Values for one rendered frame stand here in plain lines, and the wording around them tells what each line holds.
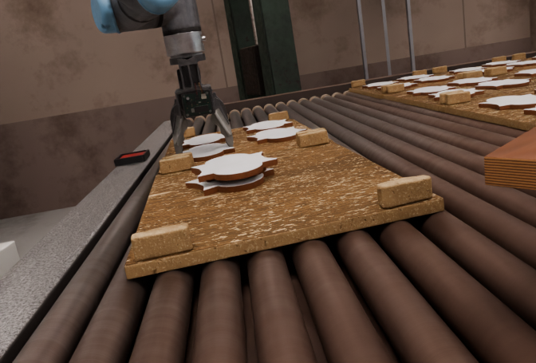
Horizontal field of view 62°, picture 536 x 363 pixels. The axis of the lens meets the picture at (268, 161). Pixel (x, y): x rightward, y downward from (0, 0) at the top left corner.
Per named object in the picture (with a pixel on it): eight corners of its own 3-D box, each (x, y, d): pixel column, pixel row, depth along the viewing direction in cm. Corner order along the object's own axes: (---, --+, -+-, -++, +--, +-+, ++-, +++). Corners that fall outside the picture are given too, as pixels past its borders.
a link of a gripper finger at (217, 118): (232, 154, 92) (205, 118, 89) (230, 148, 98) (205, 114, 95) (245, 145, 92) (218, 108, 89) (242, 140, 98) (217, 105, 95)
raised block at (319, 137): (300, 148, 86) (298, 135, 86) (298, 147, 88) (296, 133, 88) (330, 143, 87) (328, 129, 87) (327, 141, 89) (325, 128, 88)
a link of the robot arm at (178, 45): (164, 37, 91) (204, 31, 92) (169, 60, 92) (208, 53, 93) (162, 36, 84) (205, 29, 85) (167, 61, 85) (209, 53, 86)
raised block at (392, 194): (384, 211, 49) (381, 187, 48) (376, 206, 51) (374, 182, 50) (434, 200, 49) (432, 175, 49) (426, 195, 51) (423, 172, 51)
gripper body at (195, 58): (179, 122, 87) (166, 59, 84) (180, 116, 95) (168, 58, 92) (218, 116, 88) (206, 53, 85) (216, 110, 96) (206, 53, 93)
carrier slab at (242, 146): (159, 181, 86) (157, 173, 86) (171, 145, 126) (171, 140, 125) (334, 147, 90) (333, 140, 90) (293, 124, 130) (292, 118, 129)
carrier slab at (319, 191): (127, 280, 46) (123, 266, 45) (157, 182, 85) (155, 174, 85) (445, 211, 50) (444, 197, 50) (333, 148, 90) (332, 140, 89)
